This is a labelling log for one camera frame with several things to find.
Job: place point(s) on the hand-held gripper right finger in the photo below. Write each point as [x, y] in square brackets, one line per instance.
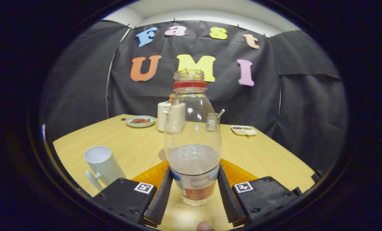
[230, 200]

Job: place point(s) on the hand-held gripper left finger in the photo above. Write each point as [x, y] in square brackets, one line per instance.
[160, 200]

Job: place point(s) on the round brown coaster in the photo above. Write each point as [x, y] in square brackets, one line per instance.
[162, 155]

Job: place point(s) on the clear plastic juice bottle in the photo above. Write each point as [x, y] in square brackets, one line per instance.
[192, 160]

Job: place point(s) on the white cup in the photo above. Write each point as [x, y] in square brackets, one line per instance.
[106, 166]

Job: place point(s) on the wooden table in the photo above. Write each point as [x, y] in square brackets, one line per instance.
[258, 154]

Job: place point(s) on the white divided dish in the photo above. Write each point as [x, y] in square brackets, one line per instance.
[244, 131]

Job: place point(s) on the pale green plate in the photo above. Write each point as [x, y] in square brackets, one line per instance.
[140, 125]

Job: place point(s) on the brown food piece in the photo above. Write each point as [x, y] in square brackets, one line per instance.
[147, 121]
[136, 121]

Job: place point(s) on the white toaster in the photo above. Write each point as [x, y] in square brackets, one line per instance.
[160, 117]

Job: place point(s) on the black backdrop cloth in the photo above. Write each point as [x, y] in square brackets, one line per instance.
[248, 102]

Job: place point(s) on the brown bread slice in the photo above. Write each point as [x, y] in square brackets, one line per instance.
[171, 98]

